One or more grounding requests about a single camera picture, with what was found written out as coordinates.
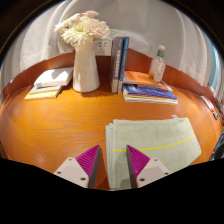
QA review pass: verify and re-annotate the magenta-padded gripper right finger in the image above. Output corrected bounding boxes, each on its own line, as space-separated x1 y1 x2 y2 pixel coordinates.
125 144 172 190

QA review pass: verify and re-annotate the orange flat book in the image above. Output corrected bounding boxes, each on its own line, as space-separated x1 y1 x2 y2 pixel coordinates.
122 70 174 93

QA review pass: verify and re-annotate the blue flat book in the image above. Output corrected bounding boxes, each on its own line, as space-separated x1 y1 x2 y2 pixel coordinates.
123 84 179 100

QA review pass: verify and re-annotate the white flat book under stack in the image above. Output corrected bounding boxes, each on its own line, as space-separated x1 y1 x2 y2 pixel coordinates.
122 89 179 105

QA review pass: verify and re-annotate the white-covered book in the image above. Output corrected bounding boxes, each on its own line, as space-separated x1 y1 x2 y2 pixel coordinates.
33 67 75 88

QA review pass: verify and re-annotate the white wall power outlet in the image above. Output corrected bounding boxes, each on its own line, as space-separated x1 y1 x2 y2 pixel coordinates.
94 38 113 57

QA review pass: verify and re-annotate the window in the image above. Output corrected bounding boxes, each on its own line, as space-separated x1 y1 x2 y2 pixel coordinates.
207 34 222 96

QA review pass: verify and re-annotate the white and pink flower bouquet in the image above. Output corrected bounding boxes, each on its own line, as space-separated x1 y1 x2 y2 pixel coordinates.
54 10 111 48

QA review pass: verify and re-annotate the light green towel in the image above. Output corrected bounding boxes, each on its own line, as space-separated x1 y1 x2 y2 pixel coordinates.
105 114 203 191

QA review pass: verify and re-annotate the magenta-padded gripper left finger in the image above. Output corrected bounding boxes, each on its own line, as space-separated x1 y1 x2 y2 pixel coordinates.
53 144 101 190

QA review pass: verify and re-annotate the red and white flat booklet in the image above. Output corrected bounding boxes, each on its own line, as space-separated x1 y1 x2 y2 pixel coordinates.
200 95 216 113

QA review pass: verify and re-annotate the white ceramic vase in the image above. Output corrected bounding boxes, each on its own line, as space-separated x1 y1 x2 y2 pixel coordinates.
72 41 101 94

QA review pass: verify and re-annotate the white curtain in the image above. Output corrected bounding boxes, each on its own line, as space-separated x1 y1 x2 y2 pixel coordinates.
1 0 216 88

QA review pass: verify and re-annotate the clear plastic bottle, green label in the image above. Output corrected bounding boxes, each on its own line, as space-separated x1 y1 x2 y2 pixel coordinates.
148 44 167 84

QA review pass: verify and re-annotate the yellow-green book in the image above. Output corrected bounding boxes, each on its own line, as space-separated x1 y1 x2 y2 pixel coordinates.
24 84 64 101

